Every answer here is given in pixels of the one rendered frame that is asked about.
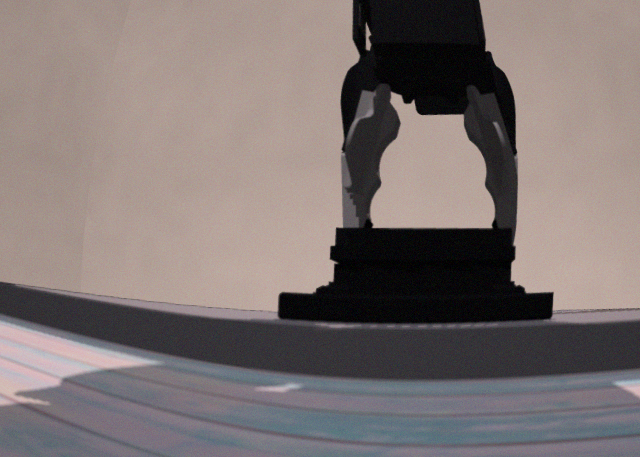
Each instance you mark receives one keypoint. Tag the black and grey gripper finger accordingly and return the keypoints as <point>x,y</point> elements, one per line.
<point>485,134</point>
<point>366,141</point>

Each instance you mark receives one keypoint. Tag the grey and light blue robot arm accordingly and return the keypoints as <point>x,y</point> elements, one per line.
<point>426,105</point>

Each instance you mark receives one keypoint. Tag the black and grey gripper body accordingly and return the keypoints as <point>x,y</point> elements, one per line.
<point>436,30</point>

